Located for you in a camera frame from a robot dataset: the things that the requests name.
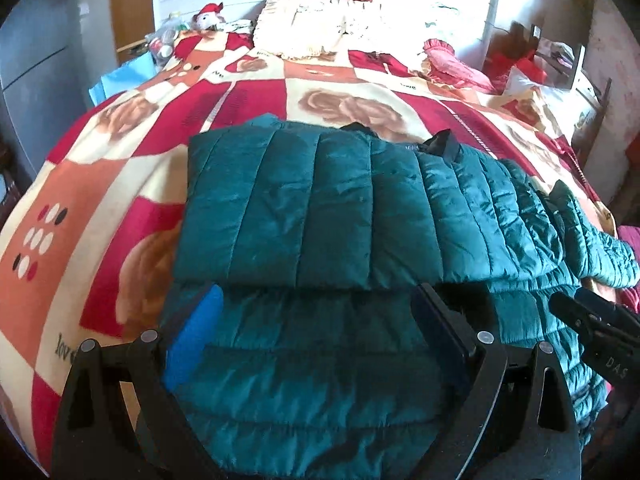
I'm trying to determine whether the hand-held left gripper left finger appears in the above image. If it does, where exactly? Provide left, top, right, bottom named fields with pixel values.
left=51, top=282, right=226, bottom=480

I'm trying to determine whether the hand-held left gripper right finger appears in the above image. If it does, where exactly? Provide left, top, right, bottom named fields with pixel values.
left=405, top=282, right=583, bottom=480

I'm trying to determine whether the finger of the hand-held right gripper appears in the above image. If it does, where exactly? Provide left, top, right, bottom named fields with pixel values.
left=549, top=291, right=608, bottom=346
left=575, top=287, right=640, bottom=322

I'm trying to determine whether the teal quilted puffer jacket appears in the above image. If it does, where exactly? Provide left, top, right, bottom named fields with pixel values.
left=159, top=112, right=640, bottom=477

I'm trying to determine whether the magenta cloth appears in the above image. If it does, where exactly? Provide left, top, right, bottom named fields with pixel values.
left=616, top=224, right=640, bottom=313

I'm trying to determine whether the red rose patterned blanket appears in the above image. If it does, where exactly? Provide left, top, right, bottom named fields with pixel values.
left=0, top=30, right=640, bottom=477

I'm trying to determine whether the white floral pillow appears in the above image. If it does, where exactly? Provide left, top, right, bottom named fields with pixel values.
left=502, top=67, right=601, bottom=147

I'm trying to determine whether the wooden chair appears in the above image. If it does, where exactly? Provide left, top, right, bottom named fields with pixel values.
left=529, top=24, right=615, bottom=161

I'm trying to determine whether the red bag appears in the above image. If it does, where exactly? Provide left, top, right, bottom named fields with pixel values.
left=487, top=50, right=548, bottom=93

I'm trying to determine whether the dark wooden furniture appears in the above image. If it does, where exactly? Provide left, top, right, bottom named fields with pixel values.
left=0, top=135, right=32, bottom=213

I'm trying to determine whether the pink ruffled pillow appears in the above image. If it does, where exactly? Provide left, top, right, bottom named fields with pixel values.
left=422, top=39, right=502, bottom=95

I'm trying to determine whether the light blue bag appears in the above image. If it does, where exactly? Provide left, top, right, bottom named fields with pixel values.
left=89, top=55, right=157, bottom=107

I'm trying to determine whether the clear plastic bag of bottles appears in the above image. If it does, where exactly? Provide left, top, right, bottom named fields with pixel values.
left=145, top=12, right=195, bottom=72

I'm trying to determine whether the white and red plush toy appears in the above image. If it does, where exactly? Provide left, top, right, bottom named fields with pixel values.
left=192, top=2, right=227, bottom=32

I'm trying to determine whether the grey refrigerator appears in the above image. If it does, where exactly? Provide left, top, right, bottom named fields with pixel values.
left=0, top=0, right=118, bottom=183

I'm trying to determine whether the cream ruffled pillow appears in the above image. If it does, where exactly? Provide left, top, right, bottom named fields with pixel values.
left=252, top=0, right=397, bottom=61

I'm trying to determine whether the wooden door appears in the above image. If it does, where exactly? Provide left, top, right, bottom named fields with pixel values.
left=110, top=0, right=157, bottom=65

